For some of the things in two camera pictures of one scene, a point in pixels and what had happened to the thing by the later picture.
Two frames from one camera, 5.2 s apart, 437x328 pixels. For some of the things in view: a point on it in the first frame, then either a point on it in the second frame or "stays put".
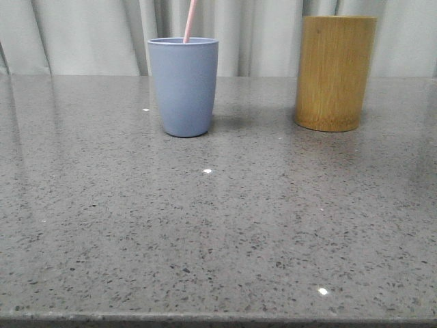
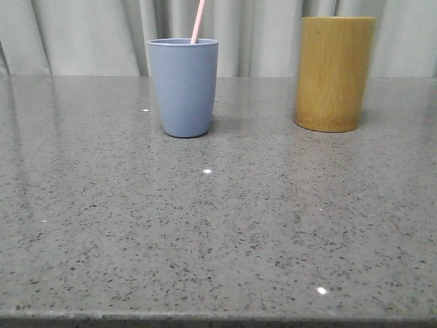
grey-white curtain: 255,37 stays put
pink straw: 190,21 → 197,21
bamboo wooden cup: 334,57 stays put
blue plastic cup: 186,74 stays put
